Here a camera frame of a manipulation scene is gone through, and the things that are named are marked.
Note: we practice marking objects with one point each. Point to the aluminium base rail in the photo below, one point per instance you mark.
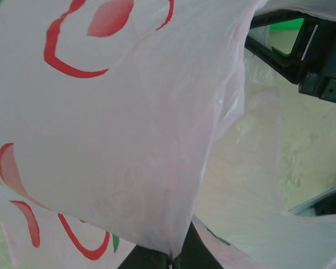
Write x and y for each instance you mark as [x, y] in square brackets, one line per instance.
[322, 199]

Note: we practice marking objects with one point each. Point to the green plastic basket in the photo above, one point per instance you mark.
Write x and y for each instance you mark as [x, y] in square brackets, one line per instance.
[285, 24]

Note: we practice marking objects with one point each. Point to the pink printed plastic bag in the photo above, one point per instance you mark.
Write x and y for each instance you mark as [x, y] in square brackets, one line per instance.
[128, 126]

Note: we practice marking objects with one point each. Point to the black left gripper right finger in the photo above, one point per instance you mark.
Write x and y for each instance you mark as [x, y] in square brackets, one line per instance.
[196, 252]

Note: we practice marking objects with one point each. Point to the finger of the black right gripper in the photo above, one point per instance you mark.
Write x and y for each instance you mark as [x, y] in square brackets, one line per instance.
[268, 59]

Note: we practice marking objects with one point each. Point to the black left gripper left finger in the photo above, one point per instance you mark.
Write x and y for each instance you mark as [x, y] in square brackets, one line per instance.
[151, 260]

